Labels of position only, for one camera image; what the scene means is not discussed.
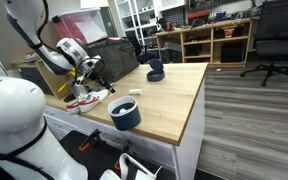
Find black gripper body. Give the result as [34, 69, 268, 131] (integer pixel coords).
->
[83, 65, 108, 88]

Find dark blue bowl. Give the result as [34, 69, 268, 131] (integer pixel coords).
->
[107, 95, 142, 132]

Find white sneaker red swoosh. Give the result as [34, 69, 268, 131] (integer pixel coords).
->
[77, 89, 110, 113]
[65, 95, 87, 115]

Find silver metal cylinder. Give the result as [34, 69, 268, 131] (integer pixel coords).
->
[71, 79, 90, 98]

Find red tool case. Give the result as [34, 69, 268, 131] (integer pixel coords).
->
[106, 36, 123, 43]

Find large cardboard box black panel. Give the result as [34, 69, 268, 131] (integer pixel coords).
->
[12, 56, 75, 100]

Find black mesh chair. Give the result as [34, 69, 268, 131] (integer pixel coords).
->
[126, 30, 159, 65]

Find white shelving rack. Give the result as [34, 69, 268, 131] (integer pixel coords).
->
[115, 0, 162, 48]

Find red white small item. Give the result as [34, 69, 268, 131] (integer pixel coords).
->
[23, 49, 44, 61]

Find grey box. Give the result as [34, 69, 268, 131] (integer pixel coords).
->
[163, 41, 182, 53]

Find small black box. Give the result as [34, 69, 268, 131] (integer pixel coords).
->
[184, 43, 203, 57]

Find black parts organizer panel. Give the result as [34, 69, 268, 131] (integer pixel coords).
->
[162, 6, 187, 28]

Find wooden shelf unit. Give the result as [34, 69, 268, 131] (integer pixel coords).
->
[154, 17, 254, 68]

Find red toolbox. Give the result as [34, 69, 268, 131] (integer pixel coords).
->
[187, 10, 211, 26]

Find blue tool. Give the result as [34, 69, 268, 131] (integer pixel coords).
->
[213, 10, 228, 23]

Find red white bucket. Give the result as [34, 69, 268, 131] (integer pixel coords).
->
[223, 27, 236, 39]

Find black office chair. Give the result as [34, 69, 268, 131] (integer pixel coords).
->
[239, 0, 288, 88]

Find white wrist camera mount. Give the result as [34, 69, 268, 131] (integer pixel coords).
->
[80, 54, 102, 69]

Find black clamp orange handle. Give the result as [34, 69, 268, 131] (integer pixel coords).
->
[78, 129, 102, 153]
[113, 139, 133, 172]

